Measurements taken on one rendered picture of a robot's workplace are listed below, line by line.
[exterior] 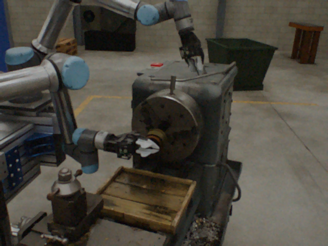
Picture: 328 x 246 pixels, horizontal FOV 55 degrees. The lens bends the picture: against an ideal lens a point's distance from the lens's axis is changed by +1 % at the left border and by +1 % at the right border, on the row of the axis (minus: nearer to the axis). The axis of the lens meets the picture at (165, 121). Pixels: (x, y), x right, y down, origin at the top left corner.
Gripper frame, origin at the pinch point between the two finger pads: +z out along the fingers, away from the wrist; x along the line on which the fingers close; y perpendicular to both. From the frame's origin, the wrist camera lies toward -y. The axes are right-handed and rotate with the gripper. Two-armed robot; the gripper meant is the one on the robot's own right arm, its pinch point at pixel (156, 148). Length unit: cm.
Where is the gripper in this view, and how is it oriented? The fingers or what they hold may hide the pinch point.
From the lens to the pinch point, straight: 122.5
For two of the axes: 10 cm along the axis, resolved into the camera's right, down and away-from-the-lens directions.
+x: 0.2, -9.3, -3.7
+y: -3.4, 3.4, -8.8
